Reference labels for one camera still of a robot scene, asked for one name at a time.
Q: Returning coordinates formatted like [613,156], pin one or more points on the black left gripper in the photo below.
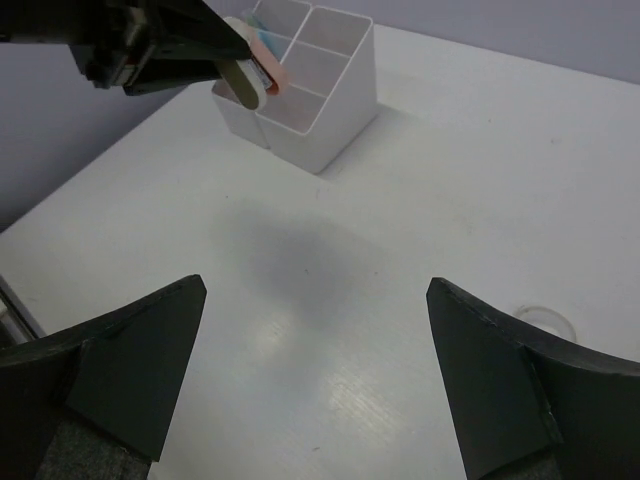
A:
[109,43]

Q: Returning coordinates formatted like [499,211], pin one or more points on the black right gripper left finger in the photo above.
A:
[96,400]

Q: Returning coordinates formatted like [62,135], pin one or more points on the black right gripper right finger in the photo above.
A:
[527,404]

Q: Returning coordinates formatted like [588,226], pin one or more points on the pink mini stapler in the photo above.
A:
[262,75]

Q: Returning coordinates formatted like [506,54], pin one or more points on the blue highlighter pen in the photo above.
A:
[277,44]

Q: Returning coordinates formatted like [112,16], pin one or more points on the clear tape roll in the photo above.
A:
[548,320]

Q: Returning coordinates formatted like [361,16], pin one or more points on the left white compartment organizer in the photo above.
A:
[285,18]

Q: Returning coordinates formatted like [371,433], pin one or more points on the white compartment organizer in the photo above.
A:
[285,18]
[332,95]

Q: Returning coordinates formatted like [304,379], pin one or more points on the right white compartment organizer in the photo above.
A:
[332,95]

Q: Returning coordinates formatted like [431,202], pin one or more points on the aluminium table edge rail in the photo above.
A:
[21,326]

